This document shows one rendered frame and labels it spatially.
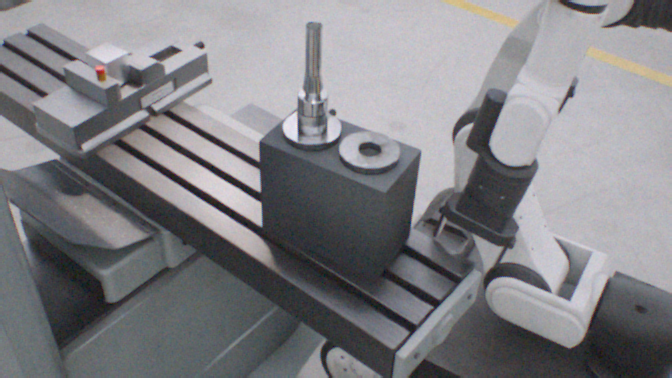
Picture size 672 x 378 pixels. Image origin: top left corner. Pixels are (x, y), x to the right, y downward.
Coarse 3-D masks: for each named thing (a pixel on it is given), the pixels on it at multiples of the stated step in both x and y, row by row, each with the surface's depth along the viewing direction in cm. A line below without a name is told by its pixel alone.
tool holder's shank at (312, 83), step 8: (312, 24) 101; (320, 24) 101; (312, 32) 100; (320, 32) 101; (312, 40) 101; (320, 40) 102; (312, 48) 102; (320, 48) 103; (312, 56) 103; (320, 56) 103; (312, 64) 104; (320, 64) 104; (312, 72) 105; (320, 72) 105; (304, 80) 106; (312, 80) 105; (320, 80) 106; (304, 88) 107; (312, 88) 106; (320, 88) 106; (312, 96) 107
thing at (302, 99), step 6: (300, 90) 109; (324, 90) 109; (300, 96) 108; (306, 96) 108; (324, 96) 108; (300, 102) 107; (306, 102) 107; (312, 102) 107; (318, 102) 107; (324, 102) 107
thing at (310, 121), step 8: (328, 104) 109; (304, 112) 108; (312, 112) 108; (320, 112) 108; (328, 112) 110; (304, 120) 109; (312, 120) 109; (320, 120) 109; (304, 128) 110; (312, 128) 110; (320, 128) 110
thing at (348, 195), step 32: (288, 128) 112; (352, 128) 114; (288, 160) 110; (320, 160) 108; (352, 160) 106; (384, 160) 106; (416, 160) 110; (288, 192) 114; (320, 192) 110; (352, 192) 107; (384, 192) 103; (288, 224) 119; (320, 224) 115; (352, 224) 111; (384, 224) 108; (352, 256) 115; (384, 256) 114
